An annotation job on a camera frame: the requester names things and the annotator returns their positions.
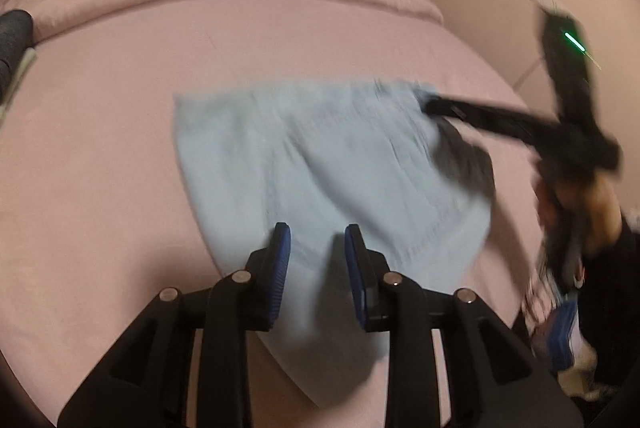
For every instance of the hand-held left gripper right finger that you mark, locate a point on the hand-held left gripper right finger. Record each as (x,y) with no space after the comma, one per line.
(356,278)

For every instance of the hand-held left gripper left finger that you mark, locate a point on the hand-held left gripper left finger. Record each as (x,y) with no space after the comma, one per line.
(277,278)

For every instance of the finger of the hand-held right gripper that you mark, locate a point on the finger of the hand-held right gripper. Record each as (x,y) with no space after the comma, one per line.
(465,163)
(480,115)

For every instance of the light blue strawberry print pants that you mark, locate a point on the light blue strawberry print pants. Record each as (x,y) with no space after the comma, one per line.
(325,158)

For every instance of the person's right hand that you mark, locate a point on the person's right hand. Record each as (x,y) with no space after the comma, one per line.
(600,203)

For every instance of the blue and white cloth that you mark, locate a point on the blue and white cloth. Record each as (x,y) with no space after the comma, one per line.
(562,333)

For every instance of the bed with pink sheet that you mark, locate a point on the bed with pink sheet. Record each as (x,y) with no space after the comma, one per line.
(100,158)

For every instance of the folded light green garment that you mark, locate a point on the folded light green garment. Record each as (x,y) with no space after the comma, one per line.
(17,78)

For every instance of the folded dark denim jeans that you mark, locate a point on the folded dark denim jeans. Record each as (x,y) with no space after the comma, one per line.
(12,43)

